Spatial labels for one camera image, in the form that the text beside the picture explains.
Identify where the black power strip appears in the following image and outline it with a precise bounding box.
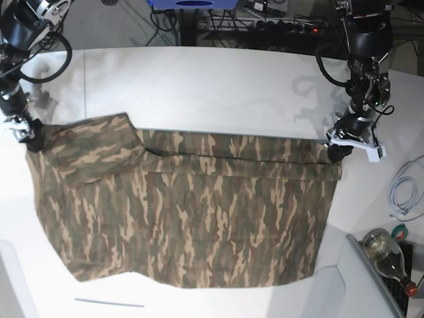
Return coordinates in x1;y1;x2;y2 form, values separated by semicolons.
253;19;329;35

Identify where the white coiled cable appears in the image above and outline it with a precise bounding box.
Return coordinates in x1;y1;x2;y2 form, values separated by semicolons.
387;156;424;222

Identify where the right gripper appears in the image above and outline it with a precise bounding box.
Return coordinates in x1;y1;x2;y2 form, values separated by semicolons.
1;94;44;152

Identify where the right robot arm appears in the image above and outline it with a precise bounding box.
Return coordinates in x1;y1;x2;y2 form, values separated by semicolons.
1;0;73;152

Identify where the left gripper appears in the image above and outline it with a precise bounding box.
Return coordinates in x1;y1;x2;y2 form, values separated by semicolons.
327;114;372;164

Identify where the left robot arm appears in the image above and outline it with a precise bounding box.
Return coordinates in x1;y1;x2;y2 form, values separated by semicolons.
315;1;397;163

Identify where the clear plastic bottle red cap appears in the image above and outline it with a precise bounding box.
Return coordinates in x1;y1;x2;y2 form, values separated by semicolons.
362;229;418;297

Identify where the camouflage t-shirt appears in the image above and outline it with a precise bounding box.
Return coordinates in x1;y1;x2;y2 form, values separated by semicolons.
26;113;342;288

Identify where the green tape roll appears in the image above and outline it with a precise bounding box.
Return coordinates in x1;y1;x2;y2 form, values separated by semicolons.
391;223;409;242

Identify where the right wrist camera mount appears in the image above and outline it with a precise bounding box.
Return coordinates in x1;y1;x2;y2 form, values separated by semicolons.
1;116;36;143

